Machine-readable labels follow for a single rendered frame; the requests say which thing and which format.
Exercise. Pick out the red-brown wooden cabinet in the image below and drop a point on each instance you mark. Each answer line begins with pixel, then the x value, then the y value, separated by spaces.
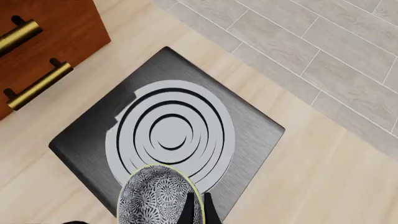
pixel 71 30

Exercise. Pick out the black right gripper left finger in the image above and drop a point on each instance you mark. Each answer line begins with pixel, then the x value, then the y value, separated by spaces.
pixel 186 212

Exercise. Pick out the black white patterned bowl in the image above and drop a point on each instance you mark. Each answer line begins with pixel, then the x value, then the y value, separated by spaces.
pixel 152 196

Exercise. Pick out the round black stove knob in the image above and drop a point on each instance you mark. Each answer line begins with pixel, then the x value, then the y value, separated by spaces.
pixel 74 222

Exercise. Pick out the flat black stove plate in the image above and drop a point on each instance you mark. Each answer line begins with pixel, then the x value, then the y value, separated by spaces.
pixel 245 130

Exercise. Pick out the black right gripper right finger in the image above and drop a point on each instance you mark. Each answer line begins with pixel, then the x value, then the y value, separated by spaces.
pixel 211 212

